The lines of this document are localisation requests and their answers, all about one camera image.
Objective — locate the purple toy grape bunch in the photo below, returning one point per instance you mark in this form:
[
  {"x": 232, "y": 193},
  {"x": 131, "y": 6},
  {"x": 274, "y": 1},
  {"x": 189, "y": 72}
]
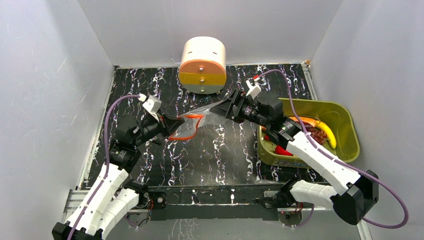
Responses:
[{"x": 317, "y": 134}]

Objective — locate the yellow toy banana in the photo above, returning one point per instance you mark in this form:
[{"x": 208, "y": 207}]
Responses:
[{"x": 331, "y": 139}]

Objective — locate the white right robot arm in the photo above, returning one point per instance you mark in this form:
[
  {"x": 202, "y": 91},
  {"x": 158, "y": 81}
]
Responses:
[{"x": 350, "y": 193}]

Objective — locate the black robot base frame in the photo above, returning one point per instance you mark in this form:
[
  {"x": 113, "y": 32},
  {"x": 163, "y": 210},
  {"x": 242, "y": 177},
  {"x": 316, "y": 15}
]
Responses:
[{"x": 268, "y": 202}]

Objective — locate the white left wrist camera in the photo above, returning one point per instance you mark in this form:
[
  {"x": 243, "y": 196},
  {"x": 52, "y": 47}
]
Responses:
[{"x": 151, "y": 104}]

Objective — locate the red toy apple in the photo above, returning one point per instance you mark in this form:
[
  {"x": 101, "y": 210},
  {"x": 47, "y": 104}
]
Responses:
[{"x": 281, "y": 151}]

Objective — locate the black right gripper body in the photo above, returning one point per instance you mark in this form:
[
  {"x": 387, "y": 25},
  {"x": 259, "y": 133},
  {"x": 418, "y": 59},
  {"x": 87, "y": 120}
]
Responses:
[{"x": 234, "y": 105}]

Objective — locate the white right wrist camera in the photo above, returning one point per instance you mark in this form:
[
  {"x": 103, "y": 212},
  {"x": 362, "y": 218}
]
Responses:
[{"x": 253, "y": 87}]

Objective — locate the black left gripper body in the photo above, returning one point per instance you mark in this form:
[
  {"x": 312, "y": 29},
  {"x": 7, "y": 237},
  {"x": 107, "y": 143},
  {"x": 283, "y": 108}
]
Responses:
[{"x": 151, "y": 129}]

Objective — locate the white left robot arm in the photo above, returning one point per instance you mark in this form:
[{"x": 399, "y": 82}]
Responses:
[{"x": 110, "y": 198}]

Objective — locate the olive green plastic basket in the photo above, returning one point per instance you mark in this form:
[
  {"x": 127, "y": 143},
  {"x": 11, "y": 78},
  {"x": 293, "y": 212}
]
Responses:
[{"x": 334, "y": 115}]

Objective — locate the clear zip top bag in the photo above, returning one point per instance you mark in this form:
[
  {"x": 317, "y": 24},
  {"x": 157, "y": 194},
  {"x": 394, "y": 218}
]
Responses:
[{"x": 195, "y": 119}]

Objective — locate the round pastel drawer cabinet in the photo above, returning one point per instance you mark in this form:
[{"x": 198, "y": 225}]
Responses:
[{"x": 203, "y": 66}]

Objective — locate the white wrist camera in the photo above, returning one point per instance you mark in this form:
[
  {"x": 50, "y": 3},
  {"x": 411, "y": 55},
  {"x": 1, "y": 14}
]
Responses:
[
  {"x": 253, "y": 87},
  {"x": 151, "y": 104}
]

